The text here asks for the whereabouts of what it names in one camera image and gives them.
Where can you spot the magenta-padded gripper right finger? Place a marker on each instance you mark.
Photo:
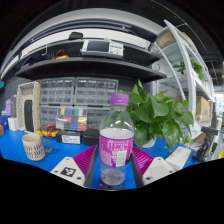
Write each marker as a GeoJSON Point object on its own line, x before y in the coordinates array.
{"type": "Point", "coordinates": [156, 170]}

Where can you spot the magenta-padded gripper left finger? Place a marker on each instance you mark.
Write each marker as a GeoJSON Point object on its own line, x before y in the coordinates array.
{"type": "Point", "coordinates": [68, 171]}

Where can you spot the clear bottle with purple label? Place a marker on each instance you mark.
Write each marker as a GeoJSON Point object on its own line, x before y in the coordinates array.
{"type": "Point", "coordinates": [116, 150]}

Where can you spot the white flat box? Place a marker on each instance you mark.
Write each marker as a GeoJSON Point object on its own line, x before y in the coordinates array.
{"type": "Point", "coordinates": [178, 158]}

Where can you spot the black box with white label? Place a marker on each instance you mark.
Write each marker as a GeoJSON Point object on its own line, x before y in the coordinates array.
{"type": "Point", "coordinates": [70, 138]}

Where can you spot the beige patterned mug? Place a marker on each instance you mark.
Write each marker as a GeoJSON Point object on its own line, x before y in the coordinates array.
{"type": "Point", "coordinates": [33, 150]}

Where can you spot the yellow multimeter with red leads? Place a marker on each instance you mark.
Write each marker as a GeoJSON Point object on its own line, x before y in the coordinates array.
{"type": "Point", "coordinates": [46, 132]}

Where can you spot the black stand device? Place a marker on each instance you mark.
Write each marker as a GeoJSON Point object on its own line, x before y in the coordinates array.
{"type": "Point", "coordinates": [203, 150]}

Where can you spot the clear box with coloured parts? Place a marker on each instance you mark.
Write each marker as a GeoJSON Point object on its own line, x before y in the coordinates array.
{"type": "Point", "coordinates": [71, 120]}

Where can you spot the green potted plant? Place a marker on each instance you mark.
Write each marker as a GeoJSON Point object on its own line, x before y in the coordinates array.
{"type": "Point", "coordinates": [156, 113]}

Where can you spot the black rectangular box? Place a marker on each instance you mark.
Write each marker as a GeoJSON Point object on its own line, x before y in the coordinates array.
{"type": "Point", "coordinates": [29, 116]}

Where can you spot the small white box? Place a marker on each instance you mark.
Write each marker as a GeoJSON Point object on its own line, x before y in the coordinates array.
{"type": "Point", "coordinates": [13, 124]}

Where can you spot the beige perforated basket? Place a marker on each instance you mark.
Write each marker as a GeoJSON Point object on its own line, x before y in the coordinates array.
{"type": "Point", "coordinates": [20, 110]}

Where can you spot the brown cardboard box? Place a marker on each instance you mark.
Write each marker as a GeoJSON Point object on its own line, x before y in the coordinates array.
{"type": "Point", "coordinates": [1, 130]}

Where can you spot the blue box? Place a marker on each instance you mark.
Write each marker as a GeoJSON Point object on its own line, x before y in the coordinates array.
{"type": "Point", "coordinates": [4, 122]}

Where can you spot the dark grey upright box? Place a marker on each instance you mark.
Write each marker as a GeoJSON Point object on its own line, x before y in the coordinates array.
{"type": "Point", "coordinates": [13, 106]}

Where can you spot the purple bag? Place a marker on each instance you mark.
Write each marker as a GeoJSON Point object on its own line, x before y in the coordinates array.
{"type": "Point", "coordinates": [7, 107]}

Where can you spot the white shelf unit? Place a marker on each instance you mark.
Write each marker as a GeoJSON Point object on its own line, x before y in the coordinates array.
{"type": "Point", "coordinates": [191, 80]}

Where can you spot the white oscilloscope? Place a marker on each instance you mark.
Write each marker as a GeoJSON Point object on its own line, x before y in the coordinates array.
{"type": "Point", "coordinates": [100, 48]}

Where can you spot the black rounded object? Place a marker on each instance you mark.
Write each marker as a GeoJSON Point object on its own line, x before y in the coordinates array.
{"type": "Point", "coordinates": [76, 35]}

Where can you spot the black wall shelf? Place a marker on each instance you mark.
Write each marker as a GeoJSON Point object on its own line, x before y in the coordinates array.
{"type": "Point", "coordinates": [90, 68]}

